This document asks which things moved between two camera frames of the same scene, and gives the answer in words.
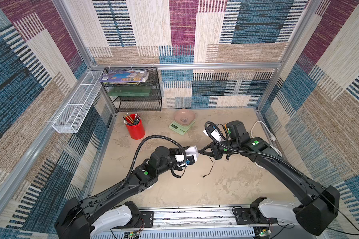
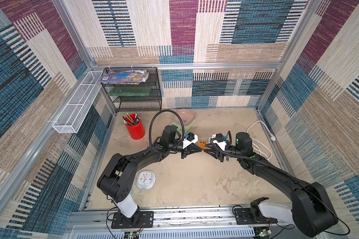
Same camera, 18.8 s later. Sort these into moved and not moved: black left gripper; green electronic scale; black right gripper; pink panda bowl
Moved: black left gripper
Not moved: green electronic scale; pink panda bowl; black right gripper
